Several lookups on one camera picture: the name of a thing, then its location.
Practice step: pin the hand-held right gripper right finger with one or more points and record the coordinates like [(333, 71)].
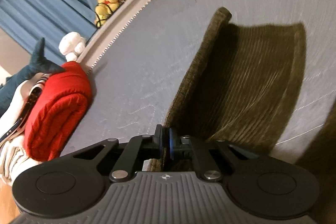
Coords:
[(172, 144)]

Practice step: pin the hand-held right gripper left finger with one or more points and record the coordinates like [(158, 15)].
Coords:
[(163, 141)]

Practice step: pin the red folded quilt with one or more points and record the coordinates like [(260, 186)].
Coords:
[(60, 113)]

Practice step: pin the white plush toy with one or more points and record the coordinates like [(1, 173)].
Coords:
[(72, 44)]

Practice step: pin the dark teal shark plush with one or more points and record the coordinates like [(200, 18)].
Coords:
[(36, 64)]

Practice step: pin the white folded blanket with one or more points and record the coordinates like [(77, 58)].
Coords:
[(10, 161)]

